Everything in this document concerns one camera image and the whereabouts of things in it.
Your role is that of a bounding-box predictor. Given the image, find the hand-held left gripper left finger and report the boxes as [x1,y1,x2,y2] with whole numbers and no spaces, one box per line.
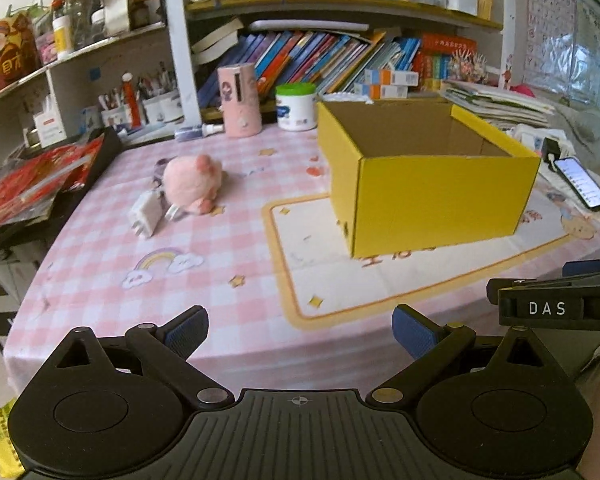
[42,305,236,411]

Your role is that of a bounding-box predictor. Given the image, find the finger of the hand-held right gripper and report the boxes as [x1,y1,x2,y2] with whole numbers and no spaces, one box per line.
[562,259,600,278]
[486,269,600,332]

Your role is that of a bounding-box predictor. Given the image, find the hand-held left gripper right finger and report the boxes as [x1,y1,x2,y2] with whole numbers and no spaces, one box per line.
[365,305,572,409]

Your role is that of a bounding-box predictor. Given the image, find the white charger adapter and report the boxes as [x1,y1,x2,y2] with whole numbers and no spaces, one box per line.
[128,190,167,238]

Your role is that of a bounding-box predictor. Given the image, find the yellow cardboard box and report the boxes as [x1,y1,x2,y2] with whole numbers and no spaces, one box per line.
[316,99,542,258]

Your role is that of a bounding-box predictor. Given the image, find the pink pig plush toy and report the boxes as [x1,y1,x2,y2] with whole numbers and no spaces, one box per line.
[161,155,226,216]

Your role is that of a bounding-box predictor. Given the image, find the grey purple plush toy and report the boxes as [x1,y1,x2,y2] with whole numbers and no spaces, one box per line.
[151,157,171,196]

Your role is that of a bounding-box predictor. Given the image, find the pink checked tablecloth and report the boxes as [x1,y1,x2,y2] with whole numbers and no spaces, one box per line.
[2,125,600,396]

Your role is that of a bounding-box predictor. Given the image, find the black smartphone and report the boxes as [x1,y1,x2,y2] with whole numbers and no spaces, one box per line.
[554,156,600,211]

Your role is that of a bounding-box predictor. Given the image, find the grey blanket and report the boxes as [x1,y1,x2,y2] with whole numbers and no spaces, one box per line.
[550,95,600,181]

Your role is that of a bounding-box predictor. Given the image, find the white power strip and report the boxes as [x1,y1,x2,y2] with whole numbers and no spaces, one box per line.
[510,125,576,158]

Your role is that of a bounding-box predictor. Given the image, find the stack of paper booklets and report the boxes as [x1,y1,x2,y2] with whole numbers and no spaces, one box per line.
[439,80,556,128]

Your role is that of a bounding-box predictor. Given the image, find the red packets on black tray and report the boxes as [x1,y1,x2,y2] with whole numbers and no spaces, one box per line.
[0,127,123,256]

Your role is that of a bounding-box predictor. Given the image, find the bundle of red packets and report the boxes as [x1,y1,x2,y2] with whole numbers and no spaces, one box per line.
[0,135,106,231]

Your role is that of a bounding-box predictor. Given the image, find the yellow plastic bag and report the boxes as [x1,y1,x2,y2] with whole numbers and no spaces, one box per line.
[0,400,23,476]

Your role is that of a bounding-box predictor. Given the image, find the white pen holder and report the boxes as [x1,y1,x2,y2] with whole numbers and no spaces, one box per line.
[99,105,131,129]
[142,92,183,123]

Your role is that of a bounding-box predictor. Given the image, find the pink cylindrical humidifier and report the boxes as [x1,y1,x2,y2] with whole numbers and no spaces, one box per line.
[217,63,262,138]

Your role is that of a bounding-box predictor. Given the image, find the colourful ornate headdress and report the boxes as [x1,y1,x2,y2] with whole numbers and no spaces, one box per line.
[447,50,488,83]

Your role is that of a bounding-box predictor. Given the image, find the white card with red label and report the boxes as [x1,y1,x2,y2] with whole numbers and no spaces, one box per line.
[32,110,68,148]

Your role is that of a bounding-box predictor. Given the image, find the white jar with green lid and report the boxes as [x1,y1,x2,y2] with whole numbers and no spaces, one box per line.
[275,83,318,132]

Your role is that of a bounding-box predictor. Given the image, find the orange blue medicine box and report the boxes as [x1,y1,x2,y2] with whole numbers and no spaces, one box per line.
[364,69,420,87]
[354,82,410,101]

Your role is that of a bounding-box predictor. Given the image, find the white quilted handbag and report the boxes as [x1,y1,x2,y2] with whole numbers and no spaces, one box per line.
[325,91,376,106]

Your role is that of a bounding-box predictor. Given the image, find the red boxed book set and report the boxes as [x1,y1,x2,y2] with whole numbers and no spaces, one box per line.
[412,34,478,92]

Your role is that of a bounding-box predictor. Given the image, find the white bookshelf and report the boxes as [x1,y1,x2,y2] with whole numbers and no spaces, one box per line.
[0,0,516,161]

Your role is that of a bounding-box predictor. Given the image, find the thick beige book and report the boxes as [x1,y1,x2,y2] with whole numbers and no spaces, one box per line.
[190,17,241,66]

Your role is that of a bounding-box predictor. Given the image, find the row of colourful books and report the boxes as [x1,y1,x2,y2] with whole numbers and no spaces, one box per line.
[196,30,422,111]

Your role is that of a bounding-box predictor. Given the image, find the white bottle with yellow label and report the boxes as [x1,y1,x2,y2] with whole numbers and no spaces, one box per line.
[52,15,73,58]

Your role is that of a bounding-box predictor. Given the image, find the red fortune god bag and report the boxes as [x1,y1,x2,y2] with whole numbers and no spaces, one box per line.
[0,15,43,96]

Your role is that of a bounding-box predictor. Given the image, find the pale wall poster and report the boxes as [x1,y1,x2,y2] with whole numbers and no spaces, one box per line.
[565,0,600,111]

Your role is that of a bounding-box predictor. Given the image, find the alphabet wall poster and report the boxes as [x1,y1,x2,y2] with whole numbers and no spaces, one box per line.
[522,0,578,86]

